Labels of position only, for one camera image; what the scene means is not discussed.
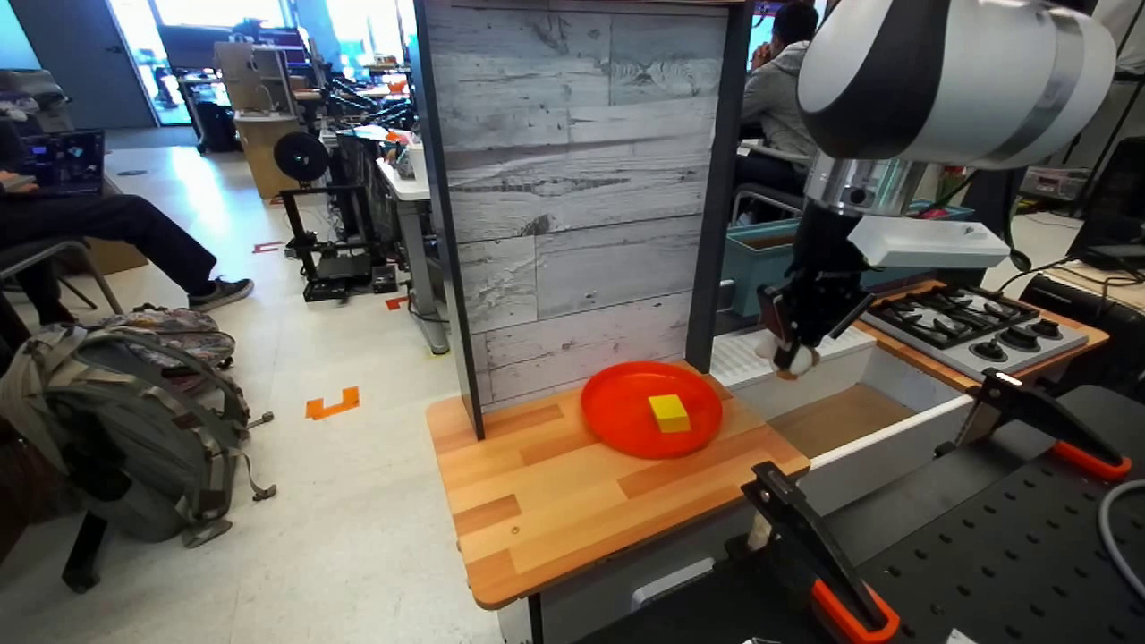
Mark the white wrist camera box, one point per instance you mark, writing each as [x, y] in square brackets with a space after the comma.
[932, 242]

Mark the black laptop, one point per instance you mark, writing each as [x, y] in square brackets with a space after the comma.
[58, 164]

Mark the yellow block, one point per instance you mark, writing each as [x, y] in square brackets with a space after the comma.
[671, 414]

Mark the beige wooden cabinet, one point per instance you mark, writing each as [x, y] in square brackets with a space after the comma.
[256, 95]

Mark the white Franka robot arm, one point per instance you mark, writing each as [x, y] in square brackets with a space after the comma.
[943, 78]

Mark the wooden countertop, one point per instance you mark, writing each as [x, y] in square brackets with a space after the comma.
[550, 504]

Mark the grey toy stove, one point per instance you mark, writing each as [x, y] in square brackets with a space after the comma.
[977, 323]

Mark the grey backpack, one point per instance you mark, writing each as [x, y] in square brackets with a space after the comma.
[132, 418]

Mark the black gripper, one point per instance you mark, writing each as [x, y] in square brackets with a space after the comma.
[825, 274]

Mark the white toy sink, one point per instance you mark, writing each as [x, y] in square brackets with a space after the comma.
[882, 450]

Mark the black monitor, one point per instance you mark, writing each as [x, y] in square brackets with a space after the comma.
[1116, 201]

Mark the white background table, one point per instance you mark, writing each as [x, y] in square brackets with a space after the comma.
[414, 201]

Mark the orange round plate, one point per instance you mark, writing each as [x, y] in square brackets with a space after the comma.
[619, 414]

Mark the wooden stove counter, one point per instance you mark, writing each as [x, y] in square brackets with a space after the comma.
[932, 369]

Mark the grey wood wall panel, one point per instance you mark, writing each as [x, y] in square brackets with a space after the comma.
[575, 181]

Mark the black filament spool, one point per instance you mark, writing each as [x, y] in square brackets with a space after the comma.
[302, 156]

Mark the black printer stand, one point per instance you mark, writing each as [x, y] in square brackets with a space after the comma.
[336, 257]

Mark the person in grey top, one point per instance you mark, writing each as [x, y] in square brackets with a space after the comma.
[776, 90]

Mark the black frame post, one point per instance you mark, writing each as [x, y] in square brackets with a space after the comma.
[449, 217]
[718, 181]

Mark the seated person dark trousers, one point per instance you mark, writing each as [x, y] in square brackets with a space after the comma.
[109, 228]

